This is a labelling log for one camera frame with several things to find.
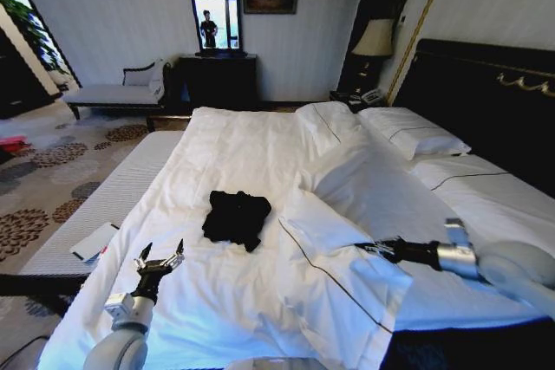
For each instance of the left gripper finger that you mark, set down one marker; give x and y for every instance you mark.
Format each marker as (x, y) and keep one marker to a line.
(178, 254)
(143, 255)

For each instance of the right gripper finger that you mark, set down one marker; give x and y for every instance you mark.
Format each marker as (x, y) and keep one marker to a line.
(389, 241)
(378, 250)

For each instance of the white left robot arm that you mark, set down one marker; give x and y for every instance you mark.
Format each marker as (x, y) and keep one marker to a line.
(118, 344)

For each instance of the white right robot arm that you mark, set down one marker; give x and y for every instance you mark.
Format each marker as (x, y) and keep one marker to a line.
(511, 262)

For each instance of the white padded bed bench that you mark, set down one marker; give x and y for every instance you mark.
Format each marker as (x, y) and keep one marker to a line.
(108, 196)

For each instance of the white bed sheet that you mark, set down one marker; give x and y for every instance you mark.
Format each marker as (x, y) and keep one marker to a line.
(485, 196)

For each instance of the dark bed base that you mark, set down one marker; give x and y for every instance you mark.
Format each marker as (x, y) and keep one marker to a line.
(468, 348)

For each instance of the white flat booklet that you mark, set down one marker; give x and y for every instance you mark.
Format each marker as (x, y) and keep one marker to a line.
(93, 243)

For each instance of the black crumpled garment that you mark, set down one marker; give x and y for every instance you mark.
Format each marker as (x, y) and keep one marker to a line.
(236, 220)

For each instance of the white duvet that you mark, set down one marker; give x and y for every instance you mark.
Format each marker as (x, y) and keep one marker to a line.
(243, 300)

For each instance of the large white pillow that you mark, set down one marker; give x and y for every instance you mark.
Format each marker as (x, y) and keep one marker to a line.
(412, 131)

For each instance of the small white pillow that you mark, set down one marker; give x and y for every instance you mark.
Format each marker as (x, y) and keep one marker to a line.
(327, 127)

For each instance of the white desk telephone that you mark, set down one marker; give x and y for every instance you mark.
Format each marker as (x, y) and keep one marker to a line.
(373, 96)

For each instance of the dark nightstand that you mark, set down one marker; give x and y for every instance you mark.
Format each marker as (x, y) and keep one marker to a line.
(347, 99)

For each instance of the dark headboard with gold ornament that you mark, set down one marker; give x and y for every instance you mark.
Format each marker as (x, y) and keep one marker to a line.
(485, 110)

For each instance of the white upholstered chaise longue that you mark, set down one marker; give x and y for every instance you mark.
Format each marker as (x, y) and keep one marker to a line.
(112, 93)

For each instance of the red item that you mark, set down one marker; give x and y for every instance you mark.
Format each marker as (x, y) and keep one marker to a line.
(13, 142)

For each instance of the dark wooden dresser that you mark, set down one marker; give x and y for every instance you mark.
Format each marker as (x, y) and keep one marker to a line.
(217, 82)

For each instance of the white chaise cushion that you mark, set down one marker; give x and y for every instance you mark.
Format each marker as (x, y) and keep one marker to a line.
(158, 77)

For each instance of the table lamp with cream shade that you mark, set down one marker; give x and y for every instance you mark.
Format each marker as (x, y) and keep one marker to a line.
(374, 40)

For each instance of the dark wooden cabinet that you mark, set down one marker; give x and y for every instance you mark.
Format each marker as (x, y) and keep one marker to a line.
(19, 84)

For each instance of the person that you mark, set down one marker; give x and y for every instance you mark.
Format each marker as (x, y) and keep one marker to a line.
(208, 30)

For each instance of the dark framed standing mirror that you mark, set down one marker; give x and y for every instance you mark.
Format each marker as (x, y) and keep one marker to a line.
(214, 6)

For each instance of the green leafy plant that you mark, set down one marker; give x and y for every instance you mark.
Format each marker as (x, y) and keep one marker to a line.
(30, 25)

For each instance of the gold wall trim strip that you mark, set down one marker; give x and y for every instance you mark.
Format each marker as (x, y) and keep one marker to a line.
(418, 27)

